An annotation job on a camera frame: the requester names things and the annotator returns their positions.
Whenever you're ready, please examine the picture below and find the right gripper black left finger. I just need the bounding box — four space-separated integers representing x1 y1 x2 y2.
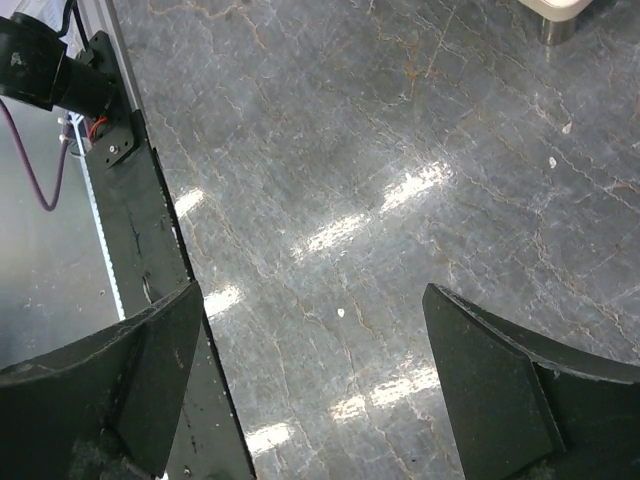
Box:
1 282 202 479

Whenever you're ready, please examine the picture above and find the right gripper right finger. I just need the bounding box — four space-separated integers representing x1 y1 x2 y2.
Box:
423 284 639 479

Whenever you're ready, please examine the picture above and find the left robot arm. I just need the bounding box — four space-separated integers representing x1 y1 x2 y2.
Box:
1 12 117 118

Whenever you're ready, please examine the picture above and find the white two-tier shelf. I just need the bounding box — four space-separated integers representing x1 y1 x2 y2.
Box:
518 0 592 46

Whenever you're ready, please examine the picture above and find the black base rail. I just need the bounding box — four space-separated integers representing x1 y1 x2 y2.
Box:
82 31 255 479

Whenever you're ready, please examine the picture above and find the slotted cable duct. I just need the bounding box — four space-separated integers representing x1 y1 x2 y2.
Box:
61 112 125 321

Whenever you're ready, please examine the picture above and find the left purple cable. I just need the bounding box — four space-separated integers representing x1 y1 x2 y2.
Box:
0 99 69 212

